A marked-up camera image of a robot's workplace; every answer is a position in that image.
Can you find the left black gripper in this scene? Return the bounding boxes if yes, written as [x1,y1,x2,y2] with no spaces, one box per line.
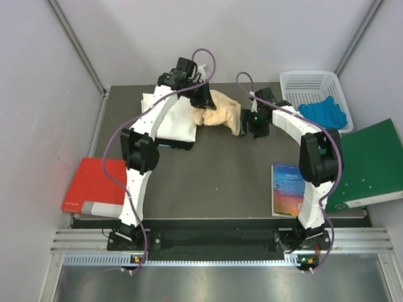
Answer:
[180,77,215,110]

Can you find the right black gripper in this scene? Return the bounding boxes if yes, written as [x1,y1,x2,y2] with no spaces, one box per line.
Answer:
[239,109,269,139]

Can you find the yellow t shirt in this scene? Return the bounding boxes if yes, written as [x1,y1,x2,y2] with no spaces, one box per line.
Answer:
[192,90,242,136]

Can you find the white t shirt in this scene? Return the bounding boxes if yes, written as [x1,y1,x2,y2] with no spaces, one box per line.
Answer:
[133,91,196,142]

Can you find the black garment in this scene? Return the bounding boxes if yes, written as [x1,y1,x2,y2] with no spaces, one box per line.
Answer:
[156,138,194,150]

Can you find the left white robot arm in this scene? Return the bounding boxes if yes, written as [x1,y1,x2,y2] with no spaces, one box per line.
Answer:
[116,57,217,250]

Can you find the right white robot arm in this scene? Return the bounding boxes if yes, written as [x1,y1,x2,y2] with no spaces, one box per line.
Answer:
[241,88,344,249]

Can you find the white plastic basket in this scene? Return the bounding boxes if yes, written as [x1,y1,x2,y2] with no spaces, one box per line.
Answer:
[280,70,354,134]

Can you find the blue t shirt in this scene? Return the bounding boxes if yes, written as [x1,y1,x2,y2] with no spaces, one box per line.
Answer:
[298,96,348,129]

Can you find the blue orange book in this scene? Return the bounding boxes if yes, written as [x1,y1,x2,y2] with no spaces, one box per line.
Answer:
[271,164,305,218]

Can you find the green binder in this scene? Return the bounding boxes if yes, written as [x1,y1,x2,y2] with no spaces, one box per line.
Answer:
[326,119,402,213]

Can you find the red binder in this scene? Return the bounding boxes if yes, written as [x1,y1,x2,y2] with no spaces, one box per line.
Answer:
[61,157,125,218]

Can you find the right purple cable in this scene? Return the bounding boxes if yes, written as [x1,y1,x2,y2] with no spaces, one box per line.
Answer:
[236,71,344,274]

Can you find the purple cable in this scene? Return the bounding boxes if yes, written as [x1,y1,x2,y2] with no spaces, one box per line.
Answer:
[102,48,217,273]
[236,71,344,274]

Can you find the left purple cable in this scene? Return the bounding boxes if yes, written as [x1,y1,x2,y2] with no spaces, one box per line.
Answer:
[102,48,217,273]

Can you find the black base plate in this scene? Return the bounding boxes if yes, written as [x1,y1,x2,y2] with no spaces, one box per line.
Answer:
[106,218,331,252]

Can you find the aluminium frame rail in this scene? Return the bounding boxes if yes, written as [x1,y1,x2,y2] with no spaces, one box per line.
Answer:
[39,220,402,301]

